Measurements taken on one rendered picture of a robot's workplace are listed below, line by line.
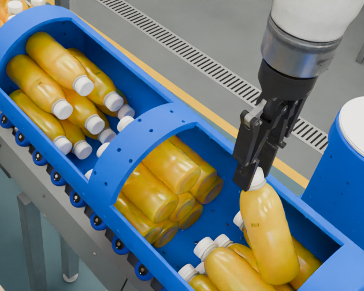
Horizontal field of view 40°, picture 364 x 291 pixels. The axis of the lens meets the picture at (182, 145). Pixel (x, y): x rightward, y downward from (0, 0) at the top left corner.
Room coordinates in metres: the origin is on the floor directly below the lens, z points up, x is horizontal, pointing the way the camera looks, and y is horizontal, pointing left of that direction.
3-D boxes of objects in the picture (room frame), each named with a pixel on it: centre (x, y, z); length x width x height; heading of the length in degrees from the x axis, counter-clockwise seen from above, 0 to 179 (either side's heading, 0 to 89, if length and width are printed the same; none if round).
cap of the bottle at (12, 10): (1.15, 0.52, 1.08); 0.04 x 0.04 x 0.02
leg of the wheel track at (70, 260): (0.99, 0.33, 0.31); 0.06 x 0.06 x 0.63; 52
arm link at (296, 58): (0.55, -0.12, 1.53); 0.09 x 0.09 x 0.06
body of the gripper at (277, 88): (0.55, -0.12, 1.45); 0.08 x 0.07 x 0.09; 141
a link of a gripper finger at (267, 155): (0.57, -0.13, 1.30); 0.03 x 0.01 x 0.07; 51
